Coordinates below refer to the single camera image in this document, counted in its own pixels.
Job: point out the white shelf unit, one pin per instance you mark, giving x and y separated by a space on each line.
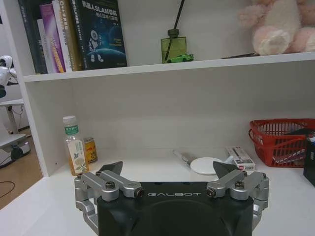
152 98

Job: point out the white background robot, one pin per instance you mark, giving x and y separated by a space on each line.
5 73

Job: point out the red plastic basket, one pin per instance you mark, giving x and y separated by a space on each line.
275 147

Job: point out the dark item in basket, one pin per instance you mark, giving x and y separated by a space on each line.
299 134

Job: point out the purple book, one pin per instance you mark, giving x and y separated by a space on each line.
53 41

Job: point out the green glass diffuser bottle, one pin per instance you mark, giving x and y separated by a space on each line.
177 46

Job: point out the thin white book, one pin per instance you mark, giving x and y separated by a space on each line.
44 49

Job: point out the white round disc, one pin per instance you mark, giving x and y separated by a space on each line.
203 166

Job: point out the dark green book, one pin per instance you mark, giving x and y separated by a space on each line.
33 37

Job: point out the dark SLAM robot book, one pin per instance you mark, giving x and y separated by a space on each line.
103 32

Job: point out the white standing desk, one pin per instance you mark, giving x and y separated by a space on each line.
12 108

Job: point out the black box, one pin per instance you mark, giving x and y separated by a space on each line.
310 162

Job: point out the green toy car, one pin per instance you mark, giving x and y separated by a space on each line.
180 58

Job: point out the pink plush toy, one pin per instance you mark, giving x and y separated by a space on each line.
275 27

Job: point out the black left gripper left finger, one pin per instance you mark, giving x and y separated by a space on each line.
110 181

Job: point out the dark pen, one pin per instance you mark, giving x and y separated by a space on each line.
238 55

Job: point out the white cardboard box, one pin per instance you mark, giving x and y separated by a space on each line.
240 157

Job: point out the dark diffuser reed stick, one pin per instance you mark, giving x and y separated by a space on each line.
178 14

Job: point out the tea bottle with white cap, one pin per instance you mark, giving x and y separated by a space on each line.
76 152

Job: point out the yellow drink can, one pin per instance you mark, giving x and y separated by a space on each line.
91 151

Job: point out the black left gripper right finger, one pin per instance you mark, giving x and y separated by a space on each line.
242 183

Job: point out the white and gold book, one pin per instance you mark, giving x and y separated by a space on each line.
65 37

